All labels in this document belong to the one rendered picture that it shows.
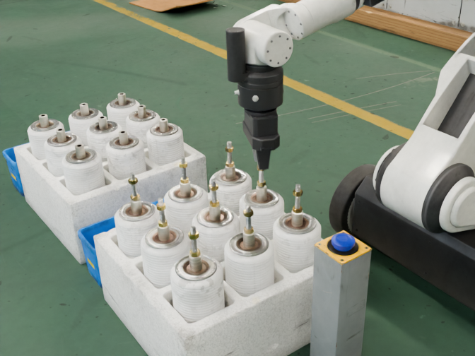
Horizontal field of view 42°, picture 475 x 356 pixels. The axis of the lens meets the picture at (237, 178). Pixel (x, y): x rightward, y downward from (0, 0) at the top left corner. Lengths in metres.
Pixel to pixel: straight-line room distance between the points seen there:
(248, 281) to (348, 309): 0.19
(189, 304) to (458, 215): 0.52
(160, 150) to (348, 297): 0.73
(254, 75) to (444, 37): 2.06
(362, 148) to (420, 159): 0.89
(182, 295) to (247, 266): 0.13
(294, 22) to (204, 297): 0.54
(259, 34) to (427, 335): 0.72
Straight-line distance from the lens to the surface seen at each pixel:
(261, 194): 1.30
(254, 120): 1.18
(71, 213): 1.52
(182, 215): 1.32
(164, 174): 1.60
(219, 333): 1.14
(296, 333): 1.29
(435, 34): 3.16
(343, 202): 1.52
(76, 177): 1.53
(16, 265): 1.66
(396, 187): 1.22
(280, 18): 1.22
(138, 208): 1.29
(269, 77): 1.15
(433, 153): 1.22
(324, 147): 2.09
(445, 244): 1.36
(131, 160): 1.57
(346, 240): 1.06
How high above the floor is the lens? 0.94
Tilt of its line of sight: 30 degrees down
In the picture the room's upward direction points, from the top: 2 degrees counter-clockwise
